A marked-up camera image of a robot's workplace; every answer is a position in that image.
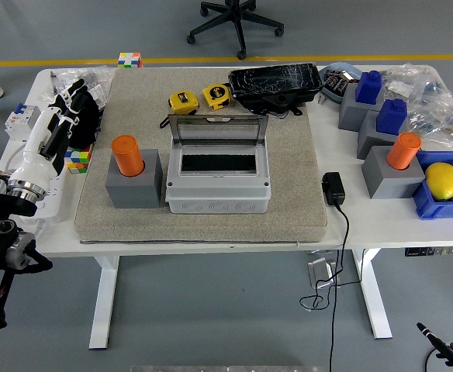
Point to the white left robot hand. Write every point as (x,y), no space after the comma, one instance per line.
(36,155)

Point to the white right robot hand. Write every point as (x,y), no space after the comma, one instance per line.
(445,350)

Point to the orange cylinder battery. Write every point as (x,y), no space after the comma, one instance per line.
(403,151)
(127,155)

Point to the grey box with clear lid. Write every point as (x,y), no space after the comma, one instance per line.
(216,193)

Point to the white circuit breaker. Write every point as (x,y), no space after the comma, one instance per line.
(17,122)

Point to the multicolour puzzle cube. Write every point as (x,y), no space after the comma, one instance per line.
(77,160)

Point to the black cloth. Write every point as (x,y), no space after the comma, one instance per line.
(88,124)

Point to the small metal screwdriver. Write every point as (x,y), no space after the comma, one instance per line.
(54,81)

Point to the white table leg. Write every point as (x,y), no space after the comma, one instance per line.
(374,302)
(102,302)

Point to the clear bag of small parts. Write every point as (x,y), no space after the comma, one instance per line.
(71,75)

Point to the white labelled packet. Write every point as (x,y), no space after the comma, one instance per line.
(99,95)

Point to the table control panel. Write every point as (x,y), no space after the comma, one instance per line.
(434,251)

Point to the grey holder block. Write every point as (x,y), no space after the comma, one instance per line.
(133,191)
(348,114)
(370,139)
(389,184)

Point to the puzzle cube with white cross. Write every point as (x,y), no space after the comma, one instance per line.
(129,60)

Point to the blue plastic bin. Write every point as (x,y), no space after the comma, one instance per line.
(430,209)

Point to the yellow lemon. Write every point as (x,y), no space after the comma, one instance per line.
(441,180)

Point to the black power adapter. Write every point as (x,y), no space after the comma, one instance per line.
(333,188)

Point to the grey-brown mat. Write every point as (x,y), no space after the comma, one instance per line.
(288,217)

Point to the clear bags of parts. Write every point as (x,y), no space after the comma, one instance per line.
(409,83)
(447,124)

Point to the blue plastic bottle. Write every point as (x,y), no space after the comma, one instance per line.
(368,89)
(391,118)

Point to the black cracked case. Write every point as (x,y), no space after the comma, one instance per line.
(273,83)

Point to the small metal clip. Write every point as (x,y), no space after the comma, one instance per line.
(322,99)

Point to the dark chip packets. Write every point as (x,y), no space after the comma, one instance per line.
(337,82)

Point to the light blue tray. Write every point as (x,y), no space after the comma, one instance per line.
(346,69)

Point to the metal bracket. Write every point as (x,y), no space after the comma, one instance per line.
(319,271)

